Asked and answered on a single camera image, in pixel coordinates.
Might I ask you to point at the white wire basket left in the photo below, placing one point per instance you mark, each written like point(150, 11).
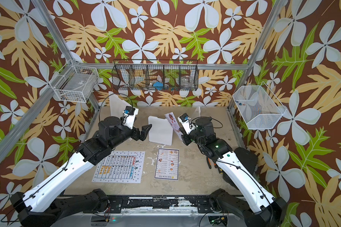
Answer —
point(75, 82)

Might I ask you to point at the white mesh basket right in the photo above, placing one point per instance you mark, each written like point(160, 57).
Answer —
point(259, 106)

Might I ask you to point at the pink restaurant special menu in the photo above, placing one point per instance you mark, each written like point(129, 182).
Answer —
point(173, 122)

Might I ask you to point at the orange handled pliers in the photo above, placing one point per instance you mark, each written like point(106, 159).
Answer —
point(210, 163)

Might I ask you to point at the black wire rack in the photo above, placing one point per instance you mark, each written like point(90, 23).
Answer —
point(175, 75)

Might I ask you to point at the blue bordered menu sheet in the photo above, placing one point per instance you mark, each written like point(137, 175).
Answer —
point(167, 165)

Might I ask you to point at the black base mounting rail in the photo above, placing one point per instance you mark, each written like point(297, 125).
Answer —
point(117, 204)

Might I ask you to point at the dotted border table menu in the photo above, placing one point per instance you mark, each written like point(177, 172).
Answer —
point(120, 167)

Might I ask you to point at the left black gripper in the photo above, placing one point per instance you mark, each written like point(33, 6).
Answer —
point(142, 135)

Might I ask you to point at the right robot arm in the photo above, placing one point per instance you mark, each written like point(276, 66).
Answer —
point(259, 208)

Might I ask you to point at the blue object in rack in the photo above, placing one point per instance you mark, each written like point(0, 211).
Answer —
point(158, 86)

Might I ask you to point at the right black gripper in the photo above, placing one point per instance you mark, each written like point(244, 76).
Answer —
point(186, 141)

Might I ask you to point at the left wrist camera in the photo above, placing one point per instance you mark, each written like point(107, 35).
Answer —
point(129, 115)

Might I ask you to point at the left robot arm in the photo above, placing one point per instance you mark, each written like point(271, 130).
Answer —
point(41, 207)

